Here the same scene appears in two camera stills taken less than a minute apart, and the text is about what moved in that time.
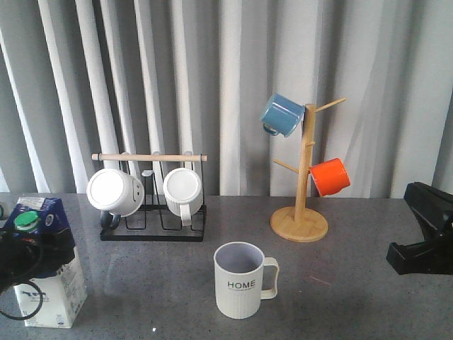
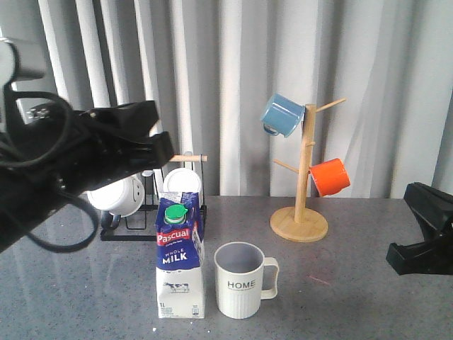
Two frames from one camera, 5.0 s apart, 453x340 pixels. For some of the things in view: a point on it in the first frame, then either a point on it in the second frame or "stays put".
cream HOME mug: (239, 278) stays put
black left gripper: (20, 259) -> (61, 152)
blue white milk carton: (56, 299) -> (180, 255)
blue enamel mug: (282, 115) stays put
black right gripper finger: (434, 256) stays put
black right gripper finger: (432, 208) stays put
